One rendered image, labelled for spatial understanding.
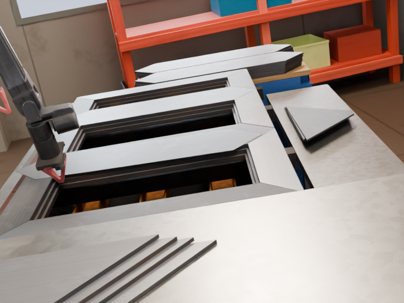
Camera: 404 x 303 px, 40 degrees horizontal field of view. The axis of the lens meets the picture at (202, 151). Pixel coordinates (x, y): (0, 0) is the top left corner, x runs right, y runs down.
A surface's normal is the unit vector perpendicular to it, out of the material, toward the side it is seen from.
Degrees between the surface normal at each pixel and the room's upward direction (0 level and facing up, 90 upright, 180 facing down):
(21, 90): 94
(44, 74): 90
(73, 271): 0
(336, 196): 0
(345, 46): 90
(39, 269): 0
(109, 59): 90
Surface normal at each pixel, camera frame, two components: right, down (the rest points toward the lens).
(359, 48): 0.15, 0.34
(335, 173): -0.16, -0.92
